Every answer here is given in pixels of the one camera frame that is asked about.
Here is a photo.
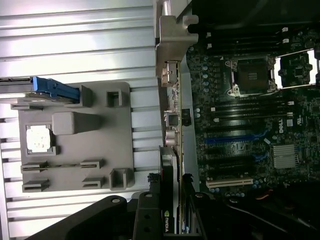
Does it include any green RAM stick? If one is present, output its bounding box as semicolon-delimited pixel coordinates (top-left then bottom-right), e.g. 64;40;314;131
37;162;83;169

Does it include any silver CPU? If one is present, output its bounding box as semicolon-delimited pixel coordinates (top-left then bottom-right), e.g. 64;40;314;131
26;124;55;154

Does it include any silver chipset heatsink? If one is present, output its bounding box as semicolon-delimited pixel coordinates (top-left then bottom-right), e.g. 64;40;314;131
271;144;300;169

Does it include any CPU socket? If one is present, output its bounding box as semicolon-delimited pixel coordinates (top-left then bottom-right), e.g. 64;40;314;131
226;56;277;97

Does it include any grey plastic parts rack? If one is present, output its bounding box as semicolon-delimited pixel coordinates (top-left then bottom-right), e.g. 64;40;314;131
10;81;137;195

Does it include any black expansion slot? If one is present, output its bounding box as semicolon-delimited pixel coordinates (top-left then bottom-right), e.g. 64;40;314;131
207;156;255;167

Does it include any blue expansion slot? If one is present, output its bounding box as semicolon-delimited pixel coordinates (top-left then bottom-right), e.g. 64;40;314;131
204;136;266;145

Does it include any green Dell motherboard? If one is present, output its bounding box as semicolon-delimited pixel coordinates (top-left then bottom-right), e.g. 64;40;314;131
186;24;320;201

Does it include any open black PC case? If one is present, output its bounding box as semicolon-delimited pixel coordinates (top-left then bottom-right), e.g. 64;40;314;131
157;0;320;240

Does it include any black RAM slot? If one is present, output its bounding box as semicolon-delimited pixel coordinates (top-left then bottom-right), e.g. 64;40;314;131
207;37;291;50
206;27;288;38

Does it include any white expansion slot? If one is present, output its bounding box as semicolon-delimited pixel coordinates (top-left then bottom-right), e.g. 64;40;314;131
206;177;253;189

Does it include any metal socket cover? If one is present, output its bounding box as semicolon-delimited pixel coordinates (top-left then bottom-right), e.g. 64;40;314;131
274;48;320;90

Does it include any silver hard disk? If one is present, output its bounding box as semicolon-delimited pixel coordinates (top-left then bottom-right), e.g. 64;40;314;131
0;77;75;104

